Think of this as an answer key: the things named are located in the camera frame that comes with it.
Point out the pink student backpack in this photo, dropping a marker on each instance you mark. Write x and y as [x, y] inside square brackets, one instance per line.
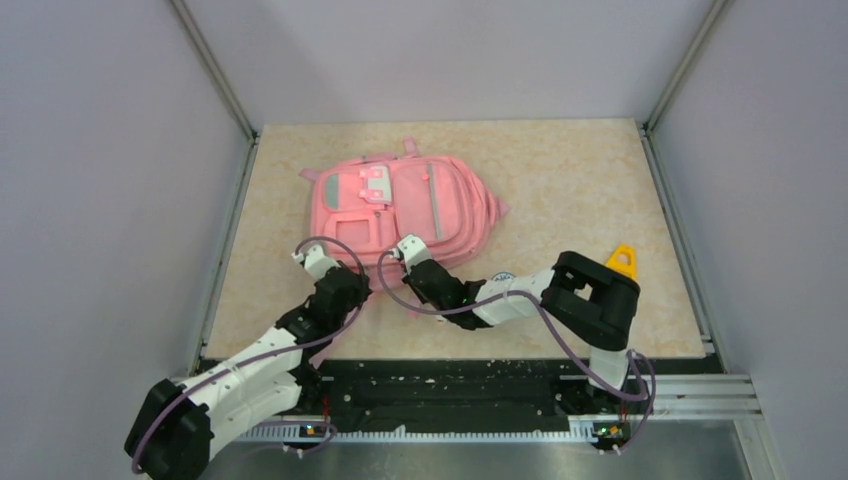
[370, 203]

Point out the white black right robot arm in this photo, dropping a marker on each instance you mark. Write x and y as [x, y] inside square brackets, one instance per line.
[586, 306]

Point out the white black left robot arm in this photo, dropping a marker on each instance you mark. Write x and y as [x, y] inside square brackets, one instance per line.
[183, 425]

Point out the blue slime jar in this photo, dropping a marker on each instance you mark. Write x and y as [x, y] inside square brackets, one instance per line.
[503, 276]

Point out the yellow triangular toy block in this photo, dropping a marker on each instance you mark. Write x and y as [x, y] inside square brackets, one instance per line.
[624, 261]

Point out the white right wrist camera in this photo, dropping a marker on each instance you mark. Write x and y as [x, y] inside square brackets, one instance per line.
[410, 251]

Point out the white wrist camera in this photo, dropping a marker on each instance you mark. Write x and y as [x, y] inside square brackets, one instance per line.
[315, 261]
[410, 251]

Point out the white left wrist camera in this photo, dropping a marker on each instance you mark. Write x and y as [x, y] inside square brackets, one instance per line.
[315, 261]

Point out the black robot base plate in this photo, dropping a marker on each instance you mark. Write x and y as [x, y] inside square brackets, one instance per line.
[455, 396]

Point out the aluminium frame rail right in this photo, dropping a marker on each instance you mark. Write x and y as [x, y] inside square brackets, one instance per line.
[671, 207]

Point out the aluminium frame rail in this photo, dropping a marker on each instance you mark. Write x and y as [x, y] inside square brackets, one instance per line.
[226, 207]
[671, 207]

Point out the aluminium frame rail left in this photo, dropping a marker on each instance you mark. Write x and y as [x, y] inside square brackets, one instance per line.
[226, 207]

